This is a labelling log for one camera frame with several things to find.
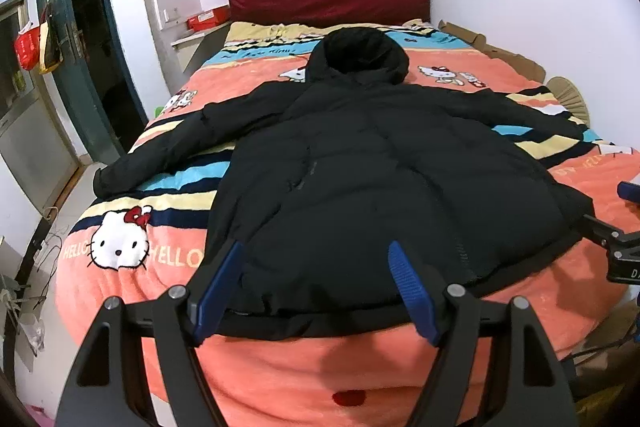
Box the red hanging bag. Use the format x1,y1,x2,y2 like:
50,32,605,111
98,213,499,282
14,22,40,70

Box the dark green door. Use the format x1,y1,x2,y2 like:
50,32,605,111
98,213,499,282
37,0,148,164

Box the red box on shelf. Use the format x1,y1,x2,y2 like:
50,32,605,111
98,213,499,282
186,5,231,31

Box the yellow black hanging bag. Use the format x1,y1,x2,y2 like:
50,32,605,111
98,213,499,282
39,2,63,74

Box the black hooded puffer jacket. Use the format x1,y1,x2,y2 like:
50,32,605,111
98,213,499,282
93,27,593,340

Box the cardboard beside bed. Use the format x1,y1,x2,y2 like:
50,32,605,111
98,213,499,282
438,20,546,83

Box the Hello Kitty striped blanket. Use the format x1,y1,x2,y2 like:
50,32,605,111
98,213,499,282
55,20,639,426

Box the floor cables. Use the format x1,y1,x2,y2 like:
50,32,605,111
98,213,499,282
0,206,68,358

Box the white bedside shelf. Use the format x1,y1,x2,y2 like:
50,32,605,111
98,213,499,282
171,25,230,76

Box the grey metal door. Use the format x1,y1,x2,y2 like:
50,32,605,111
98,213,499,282
1,0,79,216

